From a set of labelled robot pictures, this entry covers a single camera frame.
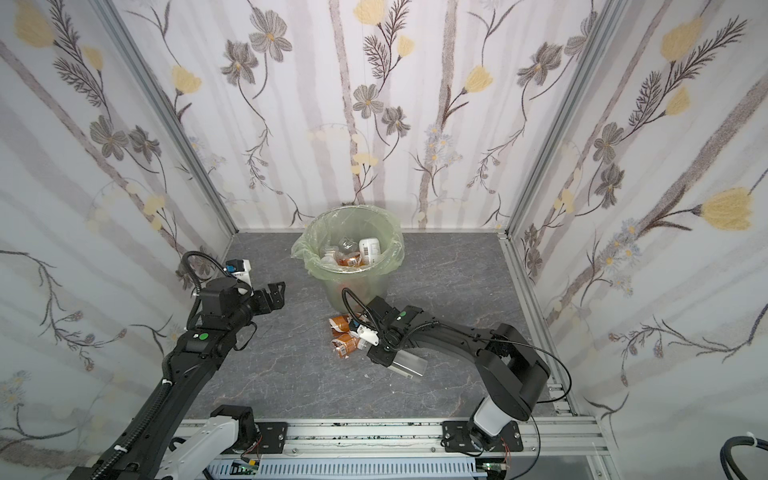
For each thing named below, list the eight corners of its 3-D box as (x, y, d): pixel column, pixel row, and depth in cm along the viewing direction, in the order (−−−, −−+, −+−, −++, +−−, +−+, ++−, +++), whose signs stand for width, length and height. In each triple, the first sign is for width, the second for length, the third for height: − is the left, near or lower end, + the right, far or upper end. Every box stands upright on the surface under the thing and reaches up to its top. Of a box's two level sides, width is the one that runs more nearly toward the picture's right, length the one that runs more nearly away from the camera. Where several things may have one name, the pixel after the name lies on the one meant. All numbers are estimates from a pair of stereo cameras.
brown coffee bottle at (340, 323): (330, 337, 94) (327, 328, 89) (332, 324, 97) (329, 314, 92) (348, 337, 94) (346, 328, 89) (349, 324, 97) (347, 314, 92)
